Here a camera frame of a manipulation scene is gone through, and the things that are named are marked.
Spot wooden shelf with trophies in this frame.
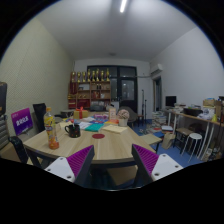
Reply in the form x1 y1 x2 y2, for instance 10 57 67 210
68 68 111 109

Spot beige notebook on table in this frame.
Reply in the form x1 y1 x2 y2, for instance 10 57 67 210
102 125 127 134

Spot white round stool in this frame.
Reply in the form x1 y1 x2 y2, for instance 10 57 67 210
181 133 203 161

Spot teal paper folder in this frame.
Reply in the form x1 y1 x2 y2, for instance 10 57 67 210
84 124 104 132

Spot orange drink plastic bottle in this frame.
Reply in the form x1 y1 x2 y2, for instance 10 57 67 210
44 107 59 149

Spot black mug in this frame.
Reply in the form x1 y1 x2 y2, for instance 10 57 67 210
65 124 81 138

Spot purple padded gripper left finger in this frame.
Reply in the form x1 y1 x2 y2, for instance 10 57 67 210
46 145 95 186

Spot orange snack box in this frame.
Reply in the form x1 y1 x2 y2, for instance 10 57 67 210
109 108 116 120

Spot black office chair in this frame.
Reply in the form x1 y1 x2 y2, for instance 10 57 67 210
33 103 46 132

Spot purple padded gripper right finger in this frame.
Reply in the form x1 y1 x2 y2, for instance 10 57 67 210
132 144 182 185

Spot flower bouquet in pot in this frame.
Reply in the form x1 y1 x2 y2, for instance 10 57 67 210
117 109 129 127

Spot brown wooden stool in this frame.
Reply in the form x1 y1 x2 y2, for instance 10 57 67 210
173 128 192 151

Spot yellow gift box red ribbon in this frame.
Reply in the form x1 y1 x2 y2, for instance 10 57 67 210
73 107 88 119

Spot dark red round coaster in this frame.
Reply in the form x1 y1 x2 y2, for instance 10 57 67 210
92 134 105 139

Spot black computer monitor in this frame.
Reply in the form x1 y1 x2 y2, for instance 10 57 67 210
165 96 176 107

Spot black window door frame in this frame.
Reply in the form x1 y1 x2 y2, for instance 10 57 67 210
87 65 138 112

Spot white air conditioner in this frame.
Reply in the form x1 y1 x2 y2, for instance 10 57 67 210
150 64 163 75

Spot purple sign board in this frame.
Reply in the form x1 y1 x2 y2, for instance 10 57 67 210
11 108 33 135

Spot long side desk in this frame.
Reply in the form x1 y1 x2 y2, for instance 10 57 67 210
163 110 224 160

